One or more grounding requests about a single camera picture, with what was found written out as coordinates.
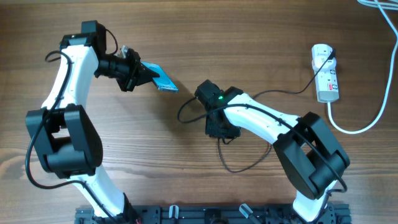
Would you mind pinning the white power strip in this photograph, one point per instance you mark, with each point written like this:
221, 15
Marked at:
324, 67

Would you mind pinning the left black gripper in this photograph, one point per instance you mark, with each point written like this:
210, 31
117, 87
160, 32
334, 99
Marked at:
136, 71

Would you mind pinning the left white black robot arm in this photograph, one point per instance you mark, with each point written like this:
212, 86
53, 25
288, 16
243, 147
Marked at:
62, 135

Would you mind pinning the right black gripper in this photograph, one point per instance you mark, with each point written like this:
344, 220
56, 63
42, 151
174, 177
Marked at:
209, 129

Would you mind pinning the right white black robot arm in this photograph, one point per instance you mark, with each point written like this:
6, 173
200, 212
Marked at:
312, 158

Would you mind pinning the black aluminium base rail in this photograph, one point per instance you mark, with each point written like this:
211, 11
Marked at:
271, 213

